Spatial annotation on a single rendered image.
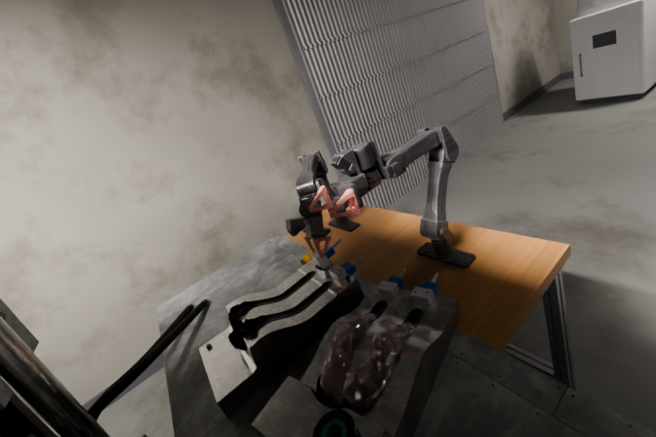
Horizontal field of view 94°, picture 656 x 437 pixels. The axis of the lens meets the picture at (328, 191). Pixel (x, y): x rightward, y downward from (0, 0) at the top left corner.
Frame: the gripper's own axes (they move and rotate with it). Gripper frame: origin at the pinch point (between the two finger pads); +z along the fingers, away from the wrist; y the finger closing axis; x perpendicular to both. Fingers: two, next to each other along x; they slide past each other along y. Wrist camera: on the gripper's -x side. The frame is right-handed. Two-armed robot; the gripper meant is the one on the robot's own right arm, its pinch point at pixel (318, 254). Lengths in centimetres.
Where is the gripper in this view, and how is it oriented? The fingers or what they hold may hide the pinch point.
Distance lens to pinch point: 113.1
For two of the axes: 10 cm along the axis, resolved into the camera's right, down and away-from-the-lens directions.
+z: 1.1, 9.9, 0.5
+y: 4.9, -0.1, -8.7
